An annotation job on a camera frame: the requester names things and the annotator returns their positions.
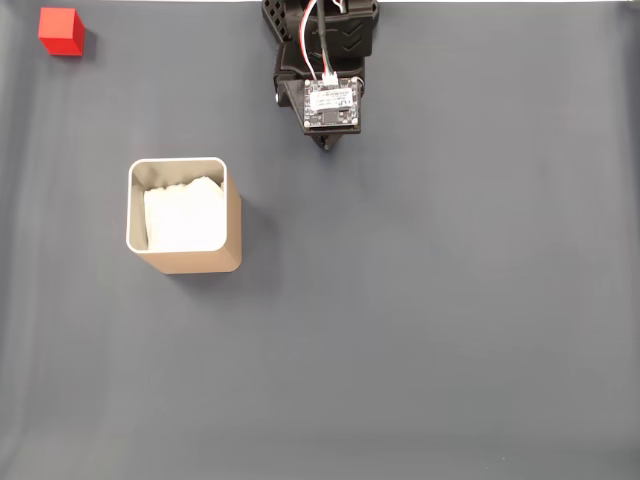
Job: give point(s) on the red cube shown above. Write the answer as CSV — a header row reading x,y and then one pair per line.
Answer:
x,y
57,27

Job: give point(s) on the beige metal square box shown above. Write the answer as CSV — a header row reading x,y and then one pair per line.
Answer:
x,y
200,262

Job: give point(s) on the white tissue paper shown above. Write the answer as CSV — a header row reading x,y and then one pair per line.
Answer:
x,y
185,220

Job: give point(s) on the dark blue table mat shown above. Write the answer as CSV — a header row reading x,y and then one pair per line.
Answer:
x,y
400,300

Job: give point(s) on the camera circuit board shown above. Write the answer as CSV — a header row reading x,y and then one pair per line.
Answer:
x,y
332,105

